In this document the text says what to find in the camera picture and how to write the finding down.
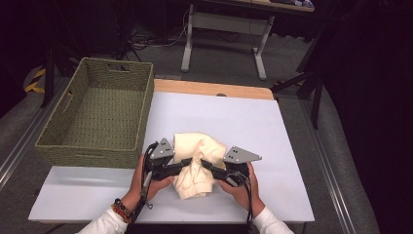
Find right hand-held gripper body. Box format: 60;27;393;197
221;145;264;188

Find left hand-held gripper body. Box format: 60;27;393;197
142;137;176;181

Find cream baby pants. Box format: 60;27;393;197
171;131;228;201

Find green woven basket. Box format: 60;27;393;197
34;57;155;170

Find person's right hand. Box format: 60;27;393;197
216;161;266;217

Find person's left hand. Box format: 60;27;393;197
124;153;175;213

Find white table board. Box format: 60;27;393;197
28;91;316;225

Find black tripod stand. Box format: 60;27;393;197
270;19;329;130

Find black metal stand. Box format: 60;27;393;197
40;45;90;108

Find white-legged desk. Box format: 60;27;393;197
180;0;316;82

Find yellow and black floor tape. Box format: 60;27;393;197
24;66;48;95

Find left hand-held gripper cable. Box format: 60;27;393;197
130;142;160;228

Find hand-held gripper cable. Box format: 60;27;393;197
130;142;160;228
227;172;257;234

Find right hand-held gripper cable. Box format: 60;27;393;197
227;172;257;234

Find beaded bracelets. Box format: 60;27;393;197
111;197;134;225

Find aluminium floor rail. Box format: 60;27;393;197
0;77;71;193
297;97;358;234

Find bundle of floor cables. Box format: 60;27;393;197
126;9;193;63

